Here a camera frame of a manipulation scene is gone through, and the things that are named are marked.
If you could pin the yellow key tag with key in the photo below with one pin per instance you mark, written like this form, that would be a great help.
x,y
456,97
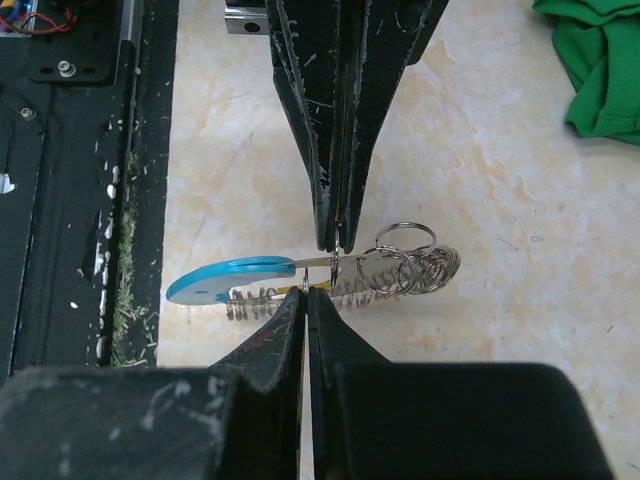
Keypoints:
x,y
306,278

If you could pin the green cloth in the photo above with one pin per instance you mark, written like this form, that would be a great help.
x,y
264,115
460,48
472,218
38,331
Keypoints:
x,y
598,45

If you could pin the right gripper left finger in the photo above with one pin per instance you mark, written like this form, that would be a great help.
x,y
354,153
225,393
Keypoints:
x,y
237,419

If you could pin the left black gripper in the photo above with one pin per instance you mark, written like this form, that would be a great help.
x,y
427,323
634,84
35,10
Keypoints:
x,y
382,39

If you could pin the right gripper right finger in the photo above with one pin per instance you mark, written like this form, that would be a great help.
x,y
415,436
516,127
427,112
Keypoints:
x,y
373,418

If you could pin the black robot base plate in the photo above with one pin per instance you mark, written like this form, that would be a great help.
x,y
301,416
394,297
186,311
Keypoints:
x,y
86,110

